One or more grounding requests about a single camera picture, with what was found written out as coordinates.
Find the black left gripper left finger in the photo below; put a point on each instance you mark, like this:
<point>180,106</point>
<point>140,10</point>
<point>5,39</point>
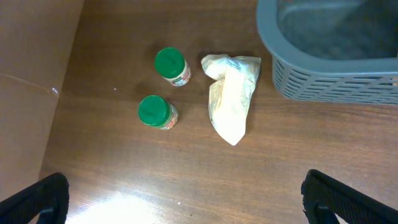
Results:
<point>47,199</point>

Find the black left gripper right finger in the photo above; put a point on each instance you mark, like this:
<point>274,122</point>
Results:
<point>326,199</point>

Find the grey plastic basket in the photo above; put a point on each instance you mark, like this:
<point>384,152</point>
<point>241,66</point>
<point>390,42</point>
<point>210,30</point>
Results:
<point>332,50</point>

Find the green lid jar near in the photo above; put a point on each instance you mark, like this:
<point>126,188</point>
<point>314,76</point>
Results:
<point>157,112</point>

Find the green lid jar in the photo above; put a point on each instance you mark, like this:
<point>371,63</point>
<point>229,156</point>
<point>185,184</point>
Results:
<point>172,66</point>
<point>157,112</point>

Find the white plastic bag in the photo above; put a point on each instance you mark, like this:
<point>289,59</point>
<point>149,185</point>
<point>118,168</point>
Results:
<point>230,95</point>

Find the green lid jar far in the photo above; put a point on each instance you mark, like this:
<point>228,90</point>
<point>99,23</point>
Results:
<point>172,66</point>

